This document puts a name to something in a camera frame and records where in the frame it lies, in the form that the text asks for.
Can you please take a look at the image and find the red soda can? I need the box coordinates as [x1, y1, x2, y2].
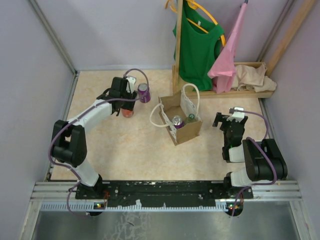
[121, 109, 134, 118]

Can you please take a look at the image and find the purple soda can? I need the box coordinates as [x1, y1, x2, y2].
[137, 83, 151, 103]
[171, 115, 185, 129]

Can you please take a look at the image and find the purple soda can front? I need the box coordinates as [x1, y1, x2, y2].
[171, 115, 185, 129]

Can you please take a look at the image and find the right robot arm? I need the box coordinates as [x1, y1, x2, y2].
[212, 109, 288, 198]

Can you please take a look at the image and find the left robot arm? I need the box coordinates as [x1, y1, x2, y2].
[48, 76, 138, 199]

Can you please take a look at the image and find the brown canvas tote bag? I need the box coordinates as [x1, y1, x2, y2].
[149, 83, 203, 146]

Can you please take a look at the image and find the green glass bottle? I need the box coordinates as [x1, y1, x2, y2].
[184, 113, 198, 125]

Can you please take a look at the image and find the beige crumpled cloth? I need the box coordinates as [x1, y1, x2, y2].
[231, 63, 277, 93]

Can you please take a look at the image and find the pink shirt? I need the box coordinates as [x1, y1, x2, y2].
[207, 0, 248, 94]

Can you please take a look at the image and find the green tank top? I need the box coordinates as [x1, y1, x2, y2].
[179, 0, 224, 91]

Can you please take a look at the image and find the yellow clothes hanger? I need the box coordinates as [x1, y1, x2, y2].
[164, 0, 227, 47]

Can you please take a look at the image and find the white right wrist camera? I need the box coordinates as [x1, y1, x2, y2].
[227, 107, 245, 123]

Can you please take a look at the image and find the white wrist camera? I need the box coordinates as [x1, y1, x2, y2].
[125, 76, 137, 93]
[227, 107, 245, 123]

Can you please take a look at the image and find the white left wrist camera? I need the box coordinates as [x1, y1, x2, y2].
[125, 76, 137, 93]

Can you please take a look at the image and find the wooden clothes rack frame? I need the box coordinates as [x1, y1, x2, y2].
[165, 0, 318, 99]

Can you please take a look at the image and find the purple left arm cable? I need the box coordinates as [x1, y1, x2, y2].
[47, 68, 150, 219]

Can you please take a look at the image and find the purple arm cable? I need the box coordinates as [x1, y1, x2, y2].
[231, 107, 278, 218]
[47, 68, 150, 219]

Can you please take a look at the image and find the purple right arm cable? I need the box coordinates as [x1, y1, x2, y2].
[231, 107, 278, 218]

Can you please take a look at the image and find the white cable duct strip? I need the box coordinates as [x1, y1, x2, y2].
[39, 199, 237, 213]

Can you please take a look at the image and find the aluminium rail frame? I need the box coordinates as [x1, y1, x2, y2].
[31, 180, 302, 202]

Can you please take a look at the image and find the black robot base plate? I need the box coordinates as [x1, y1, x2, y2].
[75, 180, 242, 208]

